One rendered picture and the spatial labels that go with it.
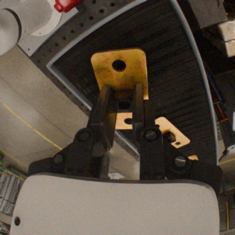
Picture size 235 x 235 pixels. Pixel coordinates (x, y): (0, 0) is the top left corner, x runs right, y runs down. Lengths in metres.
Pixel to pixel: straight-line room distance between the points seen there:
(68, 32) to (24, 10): 0.29
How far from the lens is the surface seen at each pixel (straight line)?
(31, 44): 0.65
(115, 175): 3.88
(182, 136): 0.24
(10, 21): 0.38
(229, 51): 0.27
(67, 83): 0.17
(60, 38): 0.69
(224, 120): 0.63
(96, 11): 0.61
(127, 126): 0.15
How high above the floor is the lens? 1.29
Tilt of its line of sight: 41 degrees down
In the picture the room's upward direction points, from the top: 172 degrees counter-clockwise
